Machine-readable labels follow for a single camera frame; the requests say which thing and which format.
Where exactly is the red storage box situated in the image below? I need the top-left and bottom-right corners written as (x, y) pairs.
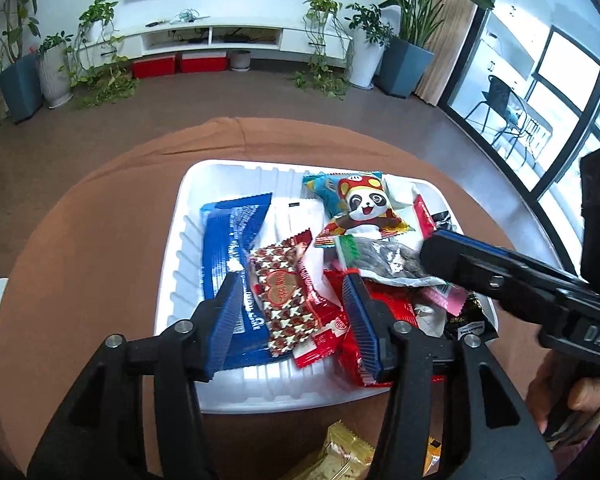
top-left (180, 51), bottom-right (229, 74)
top-left (131, 55), bottom-right (177, 79)

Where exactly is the plant in tall white pot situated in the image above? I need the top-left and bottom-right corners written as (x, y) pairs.
top-left (345, 2), bottom-right (396, 90)

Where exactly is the white plastic tray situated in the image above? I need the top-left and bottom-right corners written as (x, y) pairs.
top-left (153, 159), bottom-right (499, 415)

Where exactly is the large-leaf plant in blue pot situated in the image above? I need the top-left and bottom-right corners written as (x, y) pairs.
top-left (377, 0), bottom-right (496, 100)

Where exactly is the black-framed glass window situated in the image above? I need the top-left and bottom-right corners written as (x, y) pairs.
top-left (440, 0), bottom-right (600, 261)

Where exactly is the tall plant in blue pot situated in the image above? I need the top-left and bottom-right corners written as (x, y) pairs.
top-left (0, 0), bottom-right (47, 123)

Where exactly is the heart pattern snack packet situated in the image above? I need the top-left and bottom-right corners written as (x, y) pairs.
top-left (249, 228), bottom-right (326, 357)

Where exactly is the plant in white ribbed pot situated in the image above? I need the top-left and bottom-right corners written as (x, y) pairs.
top-left (35, 32), bottom-right (76, 108)

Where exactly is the panda print snack packet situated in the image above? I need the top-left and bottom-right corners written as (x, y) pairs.
top-left (314, 172), bottom-right (416, 248)

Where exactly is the blue snack packet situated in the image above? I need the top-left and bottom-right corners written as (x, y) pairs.
top-left (200, 192), bottom-right (276, 368)

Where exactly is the clear green-edged nut packet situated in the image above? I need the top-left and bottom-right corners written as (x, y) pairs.
top-left (334, 235), bottom-right (446, 288)

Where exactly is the pink snack packet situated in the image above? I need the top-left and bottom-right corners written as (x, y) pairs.
top-left (420, 282), bottom-right (468, 316)

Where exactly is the trailing green plant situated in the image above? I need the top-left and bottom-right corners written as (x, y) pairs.
top-left (292, 0), bottom-right (353, 98)
top-left (67, 0), bottom-right (141, 108)

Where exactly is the black snack packet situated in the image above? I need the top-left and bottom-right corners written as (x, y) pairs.
top-left (442, 292), bottom-right (499, 343)

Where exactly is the beige curtain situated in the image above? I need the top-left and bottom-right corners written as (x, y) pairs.
top-left (415, 0), bottom-right (492, 108)

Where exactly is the orange snack packet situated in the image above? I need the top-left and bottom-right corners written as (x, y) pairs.
top-left (425, 435), bottom-right (444, 480)

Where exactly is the shiny red snack packet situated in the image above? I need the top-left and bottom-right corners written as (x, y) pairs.
top-left (325, 270), bottom-right (448, 388)

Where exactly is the person's right hand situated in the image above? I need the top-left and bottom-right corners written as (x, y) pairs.
top-left (525, 355), bottom-right (600, 442)

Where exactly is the white television cabinet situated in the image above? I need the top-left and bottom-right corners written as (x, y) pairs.
top-left (77, 12), bottom-right (353, 68)

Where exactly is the red and white snack packet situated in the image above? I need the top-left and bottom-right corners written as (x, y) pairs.
top-left (292, 250), bottom-right (352, 368)

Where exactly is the dark outdoor chair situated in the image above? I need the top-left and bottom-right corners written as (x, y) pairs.
top-left (465, 75), bottom-right (527, 147)

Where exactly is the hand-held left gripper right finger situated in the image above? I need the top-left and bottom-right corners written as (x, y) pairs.
top-left (341, 271), bottom-right (556, 480)

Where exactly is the crumpled white and red packet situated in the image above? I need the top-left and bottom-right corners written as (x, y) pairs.
top-left (382, 174), bottom-right (438, 241)

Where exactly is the gold snack packet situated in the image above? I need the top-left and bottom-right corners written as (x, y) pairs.
top-left (285, 421), bottom-right (376, 480)

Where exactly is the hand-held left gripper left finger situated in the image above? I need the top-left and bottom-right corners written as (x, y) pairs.
top-left (27, 272), bottom-right (246, 480)

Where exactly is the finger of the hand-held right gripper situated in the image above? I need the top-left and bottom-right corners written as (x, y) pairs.
top-left (435, 229), bottom-right (583, 286)
top-left (419, 235), bottom-right (573, 322)

